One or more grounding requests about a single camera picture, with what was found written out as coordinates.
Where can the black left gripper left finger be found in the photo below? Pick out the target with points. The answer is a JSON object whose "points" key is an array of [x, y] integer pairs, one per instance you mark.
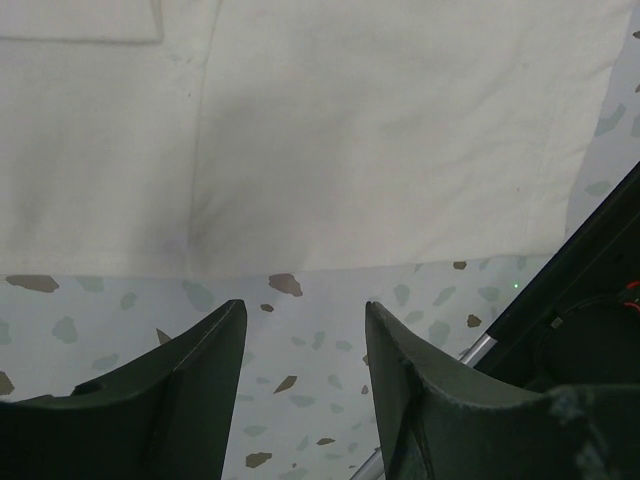
{"points": [[164, 415]]}

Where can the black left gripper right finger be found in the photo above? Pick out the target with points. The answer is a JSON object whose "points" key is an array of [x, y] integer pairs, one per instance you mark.
{"points": [[438, 418]]}

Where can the white t shirt red print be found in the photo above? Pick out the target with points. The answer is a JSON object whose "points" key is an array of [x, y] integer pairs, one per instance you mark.
{"points": [[210, 139]]}

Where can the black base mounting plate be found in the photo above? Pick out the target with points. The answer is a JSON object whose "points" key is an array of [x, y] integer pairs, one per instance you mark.
{"points": [[577, 321]]}

